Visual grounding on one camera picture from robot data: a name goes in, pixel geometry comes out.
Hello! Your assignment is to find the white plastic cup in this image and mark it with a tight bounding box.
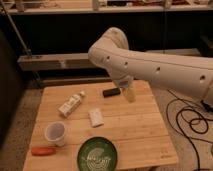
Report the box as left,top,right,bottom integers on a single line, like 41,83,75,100
44,121,66,147

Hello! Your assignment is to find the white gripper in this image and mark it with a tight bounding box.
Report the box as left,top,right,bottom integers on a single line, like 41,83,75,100
114,75,136,103

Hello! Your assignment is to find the black rectangular object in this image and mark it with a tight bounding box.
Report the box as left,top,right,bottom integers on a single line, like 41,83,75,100
103,88,121,98

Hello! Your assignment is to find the wooden table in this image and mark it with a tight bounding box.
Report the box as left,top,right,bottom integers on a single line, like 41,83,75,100
23,81,178,171

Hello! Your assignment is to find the black floor cable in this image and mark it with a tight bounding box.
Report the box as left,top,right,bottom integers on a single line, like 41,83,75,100
165,89,213,171

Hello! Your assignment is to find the green patterned plate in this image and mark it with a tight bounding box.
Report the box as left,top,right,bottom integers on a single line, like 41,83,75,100
77,137,118,171

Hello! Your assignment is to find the white rectangular packet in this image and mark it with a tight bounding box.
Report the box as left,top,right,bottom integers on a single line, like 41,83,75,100
89,108,104,127

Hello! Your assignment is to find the wooden shelf rack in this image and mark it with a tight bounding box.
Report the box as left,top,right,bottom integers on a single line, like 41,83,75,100
0,2,213,71

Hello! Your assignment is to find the metal diagonal pole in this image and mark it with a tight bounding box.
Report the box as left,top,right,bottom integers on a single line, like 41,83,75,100
0,0,32,58

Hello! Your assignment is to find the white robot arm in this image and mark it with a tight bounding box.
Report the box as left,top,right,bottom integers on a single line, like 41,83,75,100
88,27,213,106

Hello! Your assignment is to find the orange carrot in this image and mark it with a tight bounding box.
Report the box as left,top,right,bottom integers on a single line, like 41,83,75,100
31,147,56,156

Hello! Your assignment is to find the white small bottle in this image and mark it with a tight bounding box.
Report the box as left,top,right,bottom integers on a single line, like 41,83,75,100
58,91,85,117

